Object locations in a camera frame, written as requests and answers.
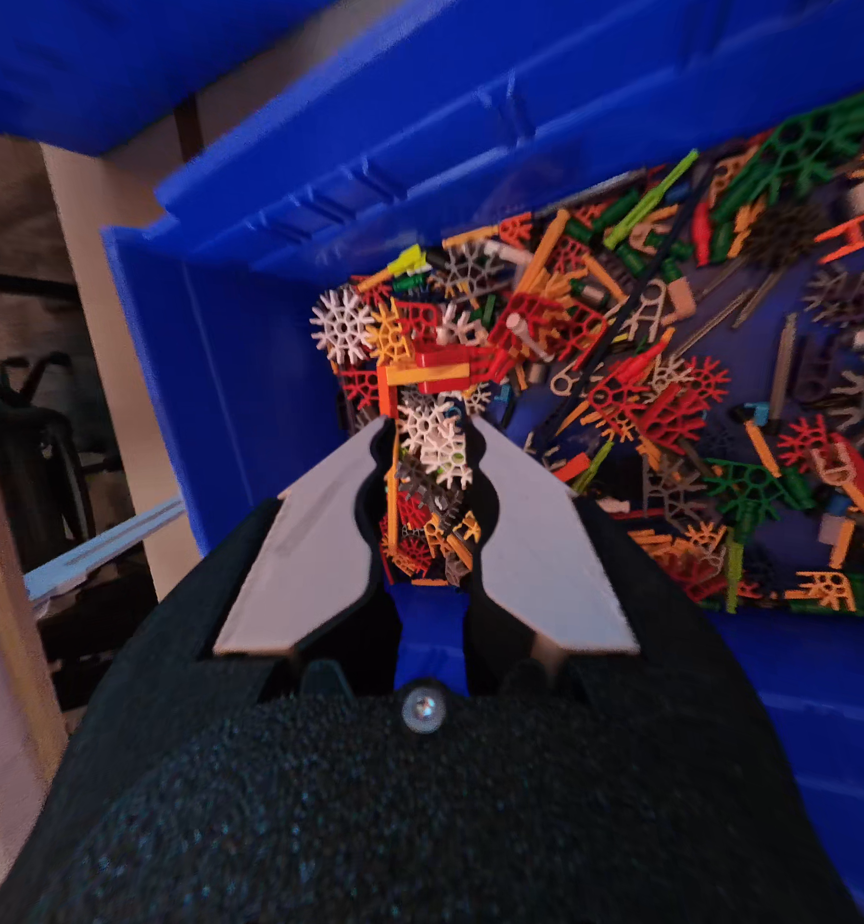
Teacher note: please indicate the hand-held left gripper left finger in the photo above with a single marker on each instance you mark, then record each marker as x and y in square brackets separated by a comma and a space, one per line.
[309, 548]

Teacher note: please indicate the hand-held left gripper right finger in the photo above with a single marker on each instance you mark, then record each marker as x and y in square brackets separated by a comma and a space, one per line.
[555, 563]

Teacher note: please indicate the pile of colourful construction toy pieces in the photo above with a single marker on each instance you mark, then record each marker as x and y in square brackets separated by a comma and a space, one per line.
[619, 404]

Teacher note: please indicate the blue plastic bin with label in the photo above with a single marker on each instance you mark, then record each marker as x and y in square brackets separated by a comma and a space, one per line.
[273, 375]

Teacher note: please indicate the white book stand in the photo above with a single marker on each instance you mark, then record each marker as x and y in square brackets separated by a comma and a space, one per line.
[100, 550]

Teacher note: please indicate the black chair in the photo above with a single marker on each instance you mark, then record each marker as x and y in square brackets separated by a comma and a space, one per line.
[35, 462]

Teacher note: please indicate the empty blue plastic bin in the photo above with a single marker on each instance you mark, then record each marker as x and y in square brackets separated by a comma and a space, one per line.
[78, 65]

